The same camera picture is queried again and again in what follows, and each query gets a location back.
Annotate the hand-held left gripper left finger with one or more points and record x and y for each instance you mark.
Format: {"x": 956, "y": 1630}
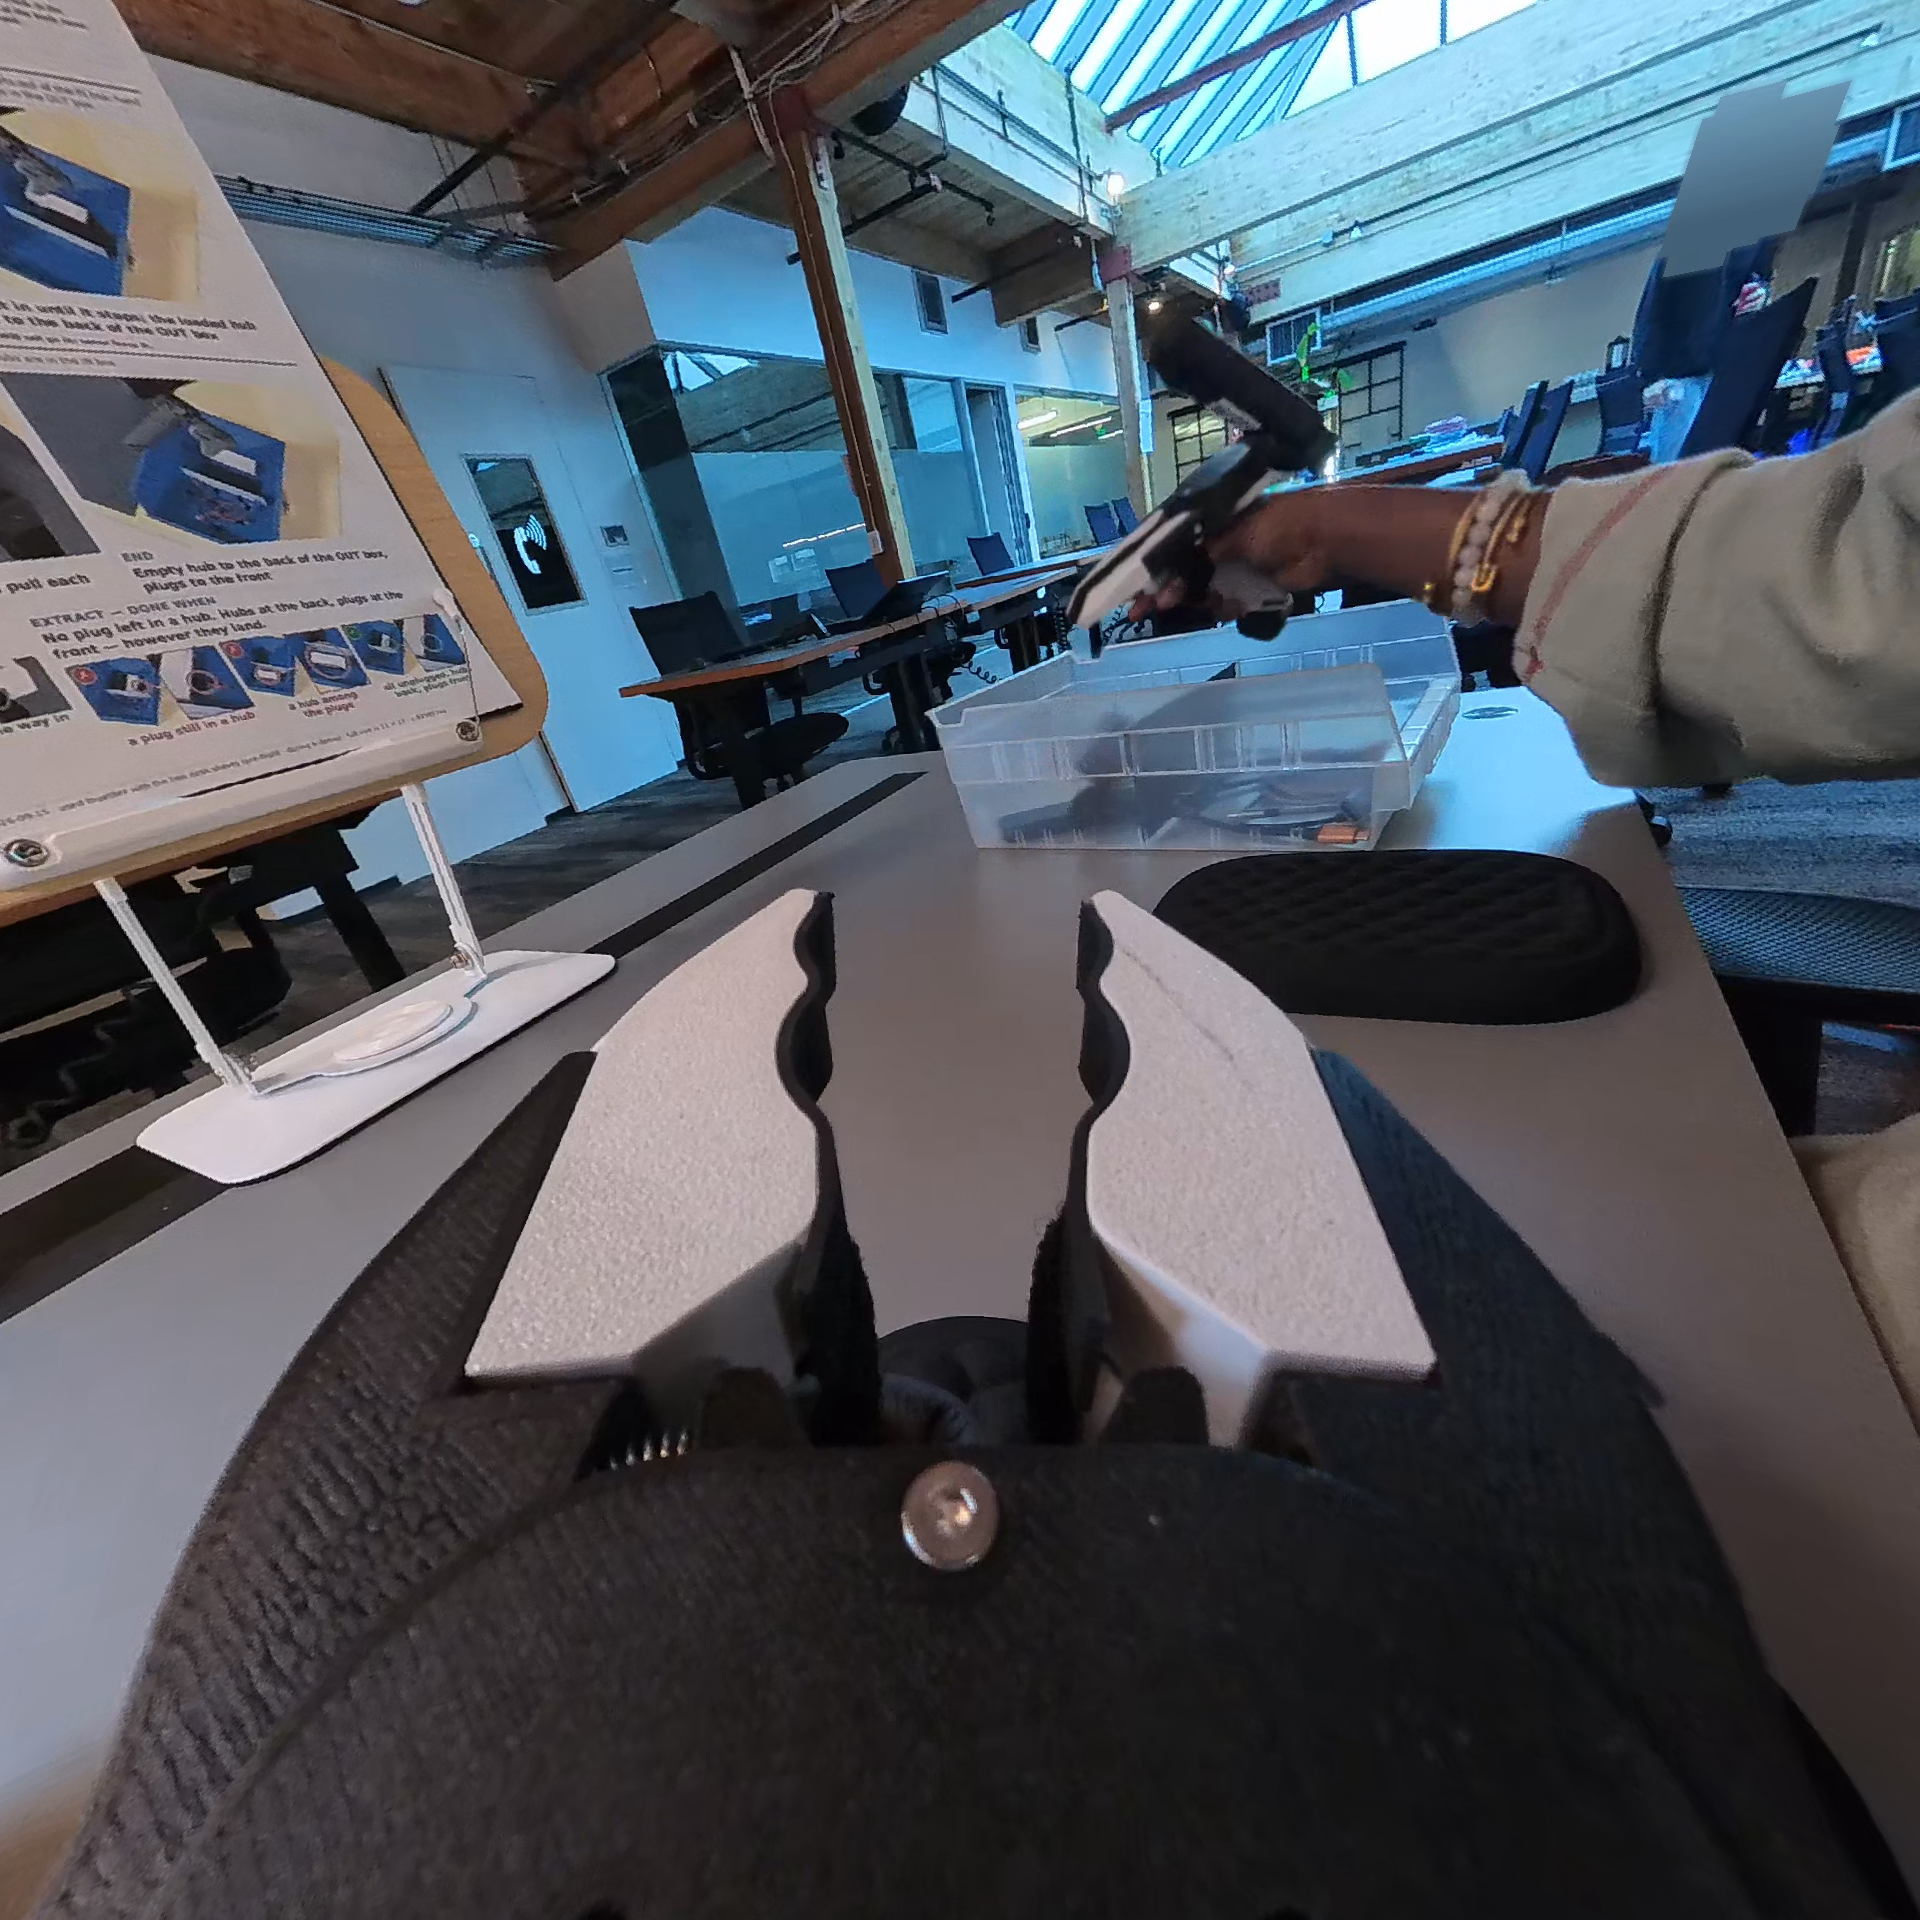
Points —
{"x": 661, "y": 1184}

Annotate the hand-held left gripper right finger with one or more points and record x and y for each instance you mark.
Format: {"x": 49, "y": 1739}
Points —
{"x": 1246, "y": 1184}

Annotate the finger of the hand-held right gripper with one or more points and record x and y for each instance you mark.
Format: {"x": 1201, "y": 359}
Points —
{"x": 1131, "y": 567}

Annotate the clear plastic tray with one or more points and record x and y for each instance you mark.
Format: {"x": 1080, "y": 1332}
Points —
{"x": 1020, "y": 735}

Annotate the person's right forearm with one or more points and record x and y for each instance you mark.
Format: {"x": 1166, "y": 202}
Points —
{"x": 1726, "y": 599}

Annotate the person's right hand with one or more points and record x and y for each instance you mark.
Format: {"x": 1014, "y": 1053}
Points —
{"x": 1349, "y": 541}

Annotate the wooden office desk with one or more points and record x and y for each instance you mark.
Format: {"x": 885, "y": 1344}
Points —
{"x": 840, "y": 638}

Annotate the black office chair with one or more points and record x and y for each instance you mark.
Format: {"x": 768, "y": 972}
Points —
{"x": 721, "y": 661}

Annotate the grey mesh office chair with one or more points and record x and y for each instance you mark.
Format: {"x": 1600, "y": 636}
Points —
{"x": 1816, "y": 944}

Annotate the wooden display board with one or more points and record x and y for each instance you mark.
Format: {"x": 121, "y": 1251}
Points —
{"x": 434, "y": 495}

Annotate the printed instruction sheet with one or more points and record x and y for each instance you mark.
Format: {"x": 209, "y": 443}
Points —
{"x": 194, "y": 449}

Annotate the wooden support post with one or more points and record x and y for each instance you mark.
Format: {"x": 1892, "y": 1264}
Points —
{"x": 840, "y": 377}

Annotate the black wall sign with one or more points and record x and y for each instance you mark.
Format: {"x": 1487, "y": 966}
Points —
{"x": 526, "y": 533}

